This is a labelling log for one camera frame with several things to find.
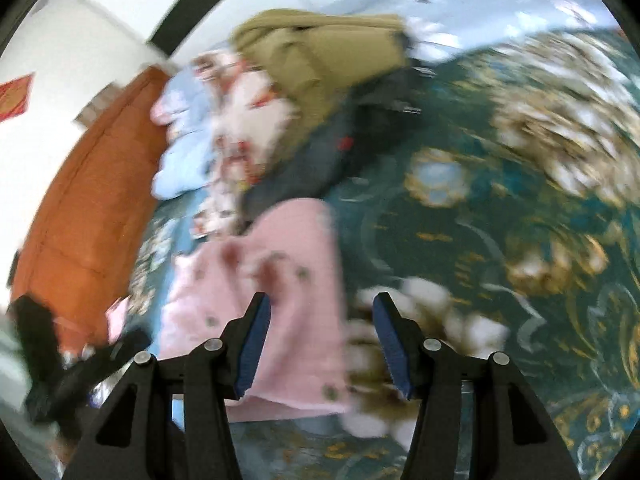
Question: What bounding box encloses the pink fleece garment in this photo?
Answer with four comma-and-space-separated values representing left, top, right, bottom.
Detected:
157, 198, 350, 422

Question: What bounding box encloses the orange wooden headboard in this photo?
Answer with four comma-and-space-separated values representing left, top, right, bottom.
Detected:
11, 66, 169, 353

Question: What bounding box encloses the teal floral plush blanket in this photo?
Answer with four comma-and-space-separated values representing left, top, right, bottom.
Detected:
124, 29, 640, 480

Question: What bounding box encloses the light blue fleece garment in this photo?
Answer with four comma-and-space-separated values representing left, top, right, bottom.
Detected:
150, 66, 217, 200

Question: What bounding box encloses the white car print pajamas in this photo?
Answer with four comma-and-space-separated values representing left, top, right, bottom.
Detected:
191, 50, 297, 240

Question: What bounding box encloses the dark grey garment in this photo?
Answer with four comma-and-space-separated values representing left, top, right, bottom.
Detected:
240, 66, 421, 226

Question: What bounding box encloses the olive green knit garment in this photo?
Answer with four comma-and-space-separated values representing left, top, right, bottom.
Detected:
230, 9, 408, 167

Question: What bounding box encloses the light blue flower pillow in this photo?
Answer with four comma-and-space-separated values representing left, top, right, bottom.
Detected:
322, 0, 618, 66

